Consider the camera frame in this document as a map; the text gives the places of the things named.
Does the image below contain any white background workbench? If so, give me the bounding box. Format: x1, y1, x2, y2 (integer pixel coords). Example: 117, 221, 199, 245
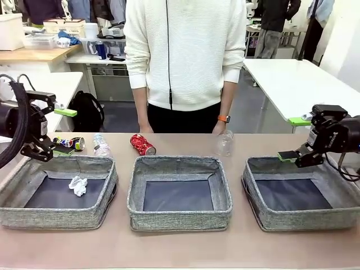
247, 24, 307, 59

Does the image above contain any crushed red soda can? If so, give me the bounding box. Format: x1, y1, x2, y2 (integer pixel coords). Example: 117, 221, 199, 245
130, 133, 157, 156

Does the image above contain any bystander in light blue shirt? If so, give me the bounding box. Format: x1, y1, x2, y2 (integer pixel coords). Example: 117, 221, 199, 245
302, 0, 335, 62

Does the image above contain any bystander in dark jacket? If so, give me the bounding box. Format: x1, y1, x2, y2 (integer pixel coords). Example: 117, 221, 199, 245
254, 0, 302, 59

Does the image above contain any crushed blue Pepsi can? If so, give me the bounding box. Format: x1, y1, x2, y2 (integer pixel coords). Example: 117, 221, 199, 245
53, 136, 86, 152

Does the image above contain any person in white sweater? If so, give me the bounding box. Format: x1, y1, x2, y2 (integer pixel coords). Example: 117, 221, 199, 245
123, 0, 248, 134

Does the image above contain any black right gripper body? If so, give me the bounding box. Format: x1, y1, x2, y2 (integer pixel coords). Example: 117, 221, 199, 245
308, 115, 360, 154

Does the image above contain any blue cloth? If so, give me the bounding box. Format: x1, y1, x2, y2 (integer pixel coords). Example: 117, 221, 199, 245
57, 30, 82, 46

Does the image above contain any dark purple hanging jacket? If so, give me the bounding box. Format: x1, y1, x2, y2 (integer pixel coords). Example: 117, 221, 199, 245
24, 0, 67, 25

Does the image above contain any pink label water bottle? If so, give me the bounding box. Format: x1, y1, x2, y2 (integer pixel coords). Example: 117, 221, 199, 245
92, 133, 113, 160

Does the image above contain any grey fabric basket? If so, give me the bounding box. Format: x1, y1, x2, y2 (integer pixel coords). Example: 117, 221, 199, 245
0, 154, 119, 230
241, 156, 360, 232
127, 155, 233, 232

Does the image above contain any wooden top table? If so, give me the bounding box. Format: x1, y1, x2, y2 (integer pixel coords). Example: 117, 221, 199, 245
0, 43, 82, 74

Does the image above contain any white shelf table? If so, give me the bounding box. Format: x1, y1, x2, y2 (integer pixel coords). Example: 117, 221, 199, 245
65, 53, 130, 102

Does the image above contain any dark hanging coat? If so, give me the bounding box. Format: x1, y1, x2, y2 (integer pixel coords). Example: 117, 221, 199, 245
91, 0, 127, 26

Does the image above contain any large white desk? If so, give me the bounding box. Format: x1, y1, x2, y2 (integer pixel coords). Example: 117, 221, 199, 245
242, 58, 360, 133

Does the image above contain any person's right forearm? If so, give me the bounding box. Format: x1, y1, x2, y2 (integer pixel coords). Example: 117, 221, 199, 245
132, 85, 154, 127

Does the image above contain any white grey desktop device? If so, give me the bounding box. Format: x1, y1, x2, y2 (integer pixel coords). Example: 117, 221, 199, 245
97, 24, 126, 39

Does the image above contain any clear storage bin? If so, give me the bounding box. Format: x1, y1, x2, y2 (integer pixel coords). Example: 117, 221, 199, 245
80, 38, 127, 56

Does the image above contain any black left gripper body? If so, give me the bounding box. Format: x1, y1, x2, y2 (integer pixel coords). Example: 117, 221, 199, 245
0, 101, 48, 140

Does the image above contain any cream slatted crate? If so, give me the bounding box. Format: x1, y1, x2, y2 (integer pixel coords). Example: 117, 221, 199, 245
43, 18, 86, 39

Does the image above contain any white paper ball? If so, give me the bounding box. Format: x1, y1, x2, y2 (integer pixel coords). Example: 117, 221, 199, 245
69, 176, 89, 197

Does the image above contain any clear plastic basket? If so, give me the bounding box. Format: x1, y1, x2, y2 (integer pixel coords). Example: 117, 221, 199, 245
24, 33, 57, 51

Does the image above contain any person's left forearm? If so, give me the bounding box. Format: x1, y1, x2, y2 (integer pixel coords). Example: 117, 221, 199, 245
219, 80, 239, 118

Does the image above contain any blue drink bottle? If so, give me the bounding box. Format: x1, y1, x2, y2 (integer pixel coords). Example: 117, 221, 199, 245
95, 40, 108, 60

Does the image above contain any person's left hand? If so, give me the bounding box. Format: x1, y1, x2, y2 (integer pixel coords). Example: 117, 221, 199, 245
211, 121, 228, 136

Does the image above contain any white storage box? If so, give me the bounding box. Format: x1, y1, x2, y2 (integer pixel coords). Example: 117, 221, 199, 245
0, 13, 25, 51

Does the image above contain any black backpack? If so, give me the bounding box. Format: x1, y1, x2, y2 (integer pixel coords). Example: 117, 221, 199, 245
67, 90, 105, 133

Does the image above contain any blue hanging shirt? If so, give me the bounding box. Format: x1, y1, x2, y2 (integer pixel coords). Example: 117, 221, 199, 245
67, 0, 92, 23

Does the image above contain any crushed clear plastic bottle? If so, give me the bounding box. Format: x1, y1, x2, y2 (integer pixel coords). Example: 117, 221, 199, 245
214, 130, 235, 157

